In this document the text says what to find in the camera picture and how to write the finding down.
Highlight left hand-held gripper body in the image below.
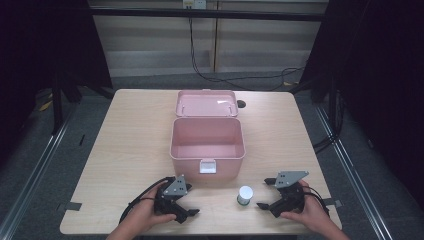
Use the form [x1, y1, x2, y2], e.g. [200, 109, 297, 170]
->
[153, 175, 188, 216]

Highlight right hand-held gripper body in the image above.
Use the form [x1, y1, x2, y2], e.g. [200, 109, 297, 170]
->
[274, 170, 310, 215]

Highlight small white bottle green label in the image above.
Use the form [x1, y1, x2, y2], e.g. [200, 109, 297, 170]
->
[236, 185, 255, 207]

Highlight pink plastic storage box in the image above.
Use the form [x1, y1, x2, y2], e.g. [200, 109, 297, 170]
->
[169, 88, 247, 183]

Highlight person's left hand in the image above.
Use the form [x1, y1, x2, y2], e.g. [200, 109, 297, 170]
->
[127, 182, 178, 235]

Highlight person's right hand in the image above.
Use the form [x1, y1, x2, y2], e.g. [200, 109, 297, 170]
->
[280, 179, 332, 233]

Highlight grey tape strip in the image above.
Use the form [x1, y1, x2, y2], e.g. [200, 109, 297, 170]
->
[322, 197, 343, 208]
[57, 201, 83, 213]

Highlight black curtain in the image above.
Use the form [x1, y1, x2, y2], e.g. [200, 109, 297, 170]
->
[298, 0, 424, 211]
[0, 0, 114, 168]

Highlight black metal stand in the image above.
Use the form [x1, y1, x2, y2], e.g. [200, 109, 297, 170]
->
[50, 70, 84, 136]

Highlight yellow floor tape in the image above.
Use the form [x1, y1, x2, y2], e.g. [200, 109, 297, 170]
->
[38, 93, 55, 112]

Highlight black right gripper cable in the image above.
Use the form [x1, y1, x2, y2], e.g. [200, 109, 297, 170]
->
[301, 185, 331, 216]

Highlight bundle of black cables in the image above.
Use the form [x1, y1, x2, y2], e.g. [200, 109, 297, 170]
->
[312, 89, 347, 155]

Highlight metal floor rail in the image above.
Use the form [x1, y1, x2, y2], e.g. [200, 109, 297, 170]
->
[314, 105, 401, 240]
[0, 103, 79, 240]

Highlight long black floor cable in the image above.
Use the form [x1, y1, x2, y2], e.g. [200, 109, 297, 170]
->
[188, 16, 306, 92]

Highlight black horizontal frame bar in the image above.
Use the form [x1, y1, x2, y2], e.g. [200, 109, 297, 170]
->
[89, 7, 328, 23]

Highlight white wall outlet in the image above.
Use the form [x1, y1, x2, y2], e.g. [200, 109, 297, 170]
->
[182, 0, 208, 10]

